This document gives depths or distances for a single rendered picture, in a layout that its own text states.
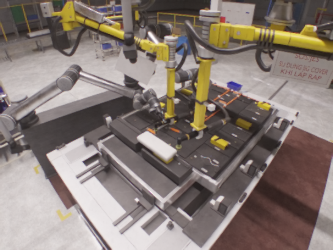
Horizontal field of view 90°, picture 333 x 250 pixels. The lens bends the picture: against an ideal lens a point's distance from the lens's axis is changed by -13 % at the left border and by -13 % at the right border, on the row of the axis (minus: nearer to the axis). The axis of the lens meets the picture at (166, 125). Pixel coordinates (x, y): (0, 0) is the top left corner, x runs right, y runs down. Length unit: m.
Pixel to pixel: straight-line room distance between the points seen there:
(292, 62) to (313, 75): 0.14
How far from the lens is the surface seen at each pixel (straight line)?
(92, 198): 1.70
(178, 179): 1.42
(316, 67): 1.22
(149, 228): 1.57
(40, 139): 2.84
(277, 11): 1.20
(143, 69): 1.70
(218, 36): 1.05
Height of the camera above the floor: 2.20
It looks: 37 degrees down
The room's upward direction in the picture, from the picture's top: straight up
